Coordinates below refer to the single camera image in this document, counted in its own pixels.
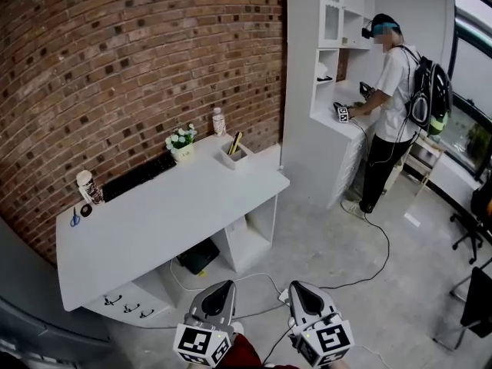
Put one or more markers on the black fabric on metal frame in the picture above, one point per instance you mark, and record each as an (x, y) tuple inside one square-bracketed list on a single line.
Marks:
[(478, 302)]

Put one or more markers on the black keyboard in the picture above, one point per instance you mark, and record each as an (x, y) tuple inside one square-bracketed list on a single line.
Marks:
[(138, 177)]

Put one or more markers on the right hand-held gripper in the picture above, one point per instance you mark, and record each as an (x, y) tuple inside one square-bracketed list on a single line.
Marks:
[(330, 338)]

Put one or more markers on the patterned paper cup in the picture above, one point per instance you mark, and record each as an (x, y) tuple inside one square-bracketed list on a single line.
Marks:
[(89, 188)]

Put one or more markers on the black tape roll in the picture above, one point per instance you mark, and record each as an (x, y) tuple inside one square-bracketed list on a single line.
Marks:
[(86, 210)]

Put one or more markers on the wooden folding stand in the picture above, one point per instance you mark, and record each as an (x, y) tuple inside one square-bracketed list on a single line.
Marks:
[(424, 160)]

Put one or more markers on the white power strip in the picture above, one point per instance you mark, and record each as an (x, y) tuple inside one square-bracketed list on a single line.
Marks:
[(283, 296)]

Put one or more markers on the potted white and blue flowers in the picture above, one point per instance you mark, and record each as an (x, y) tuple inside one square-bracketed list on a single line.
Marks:
[(181, 142)]

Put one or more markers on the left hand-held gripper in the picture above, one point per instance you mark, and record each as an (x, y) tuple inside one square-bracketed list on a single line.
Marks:
[(194, 342)]

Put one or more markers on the yellow and black knife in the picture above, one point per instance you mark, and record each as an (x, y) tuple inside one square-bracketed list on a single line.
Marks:
[(234, 143)]

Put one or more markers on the blue scissors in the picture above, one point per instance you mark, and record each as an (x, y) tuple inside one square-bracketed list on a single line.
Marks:
[(74, 219)]

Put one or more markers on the white desk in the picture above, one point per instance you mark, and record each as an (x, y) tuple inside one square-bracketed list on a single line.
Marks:
[(153, 225)]

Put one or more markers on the black office chair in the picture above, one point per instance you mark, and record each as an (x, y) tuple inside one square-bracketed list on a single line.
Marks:
[(471, 225)]

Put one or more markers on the small black shelf item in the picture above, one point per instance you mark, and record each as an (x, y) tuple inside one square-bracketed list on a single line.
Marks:
[(324, 78)]

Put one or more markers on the grey desk organiser tray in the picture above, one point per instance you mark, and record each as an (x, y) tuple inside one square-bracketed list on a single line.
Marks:
[(235, 161)]

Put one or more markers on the person's red clothing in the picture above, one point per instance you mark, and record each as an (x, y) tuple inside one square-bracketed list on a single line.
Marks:
[(244, 352)]

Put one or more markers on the white shelf cabinet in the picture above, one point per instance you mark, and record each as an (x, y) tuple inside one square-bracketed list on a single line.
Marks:
[(303, 90)]

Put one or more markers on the black box with yellow edge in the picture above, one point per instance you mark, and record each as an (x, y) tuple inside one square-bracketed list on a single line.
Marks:
[(198, 258)]

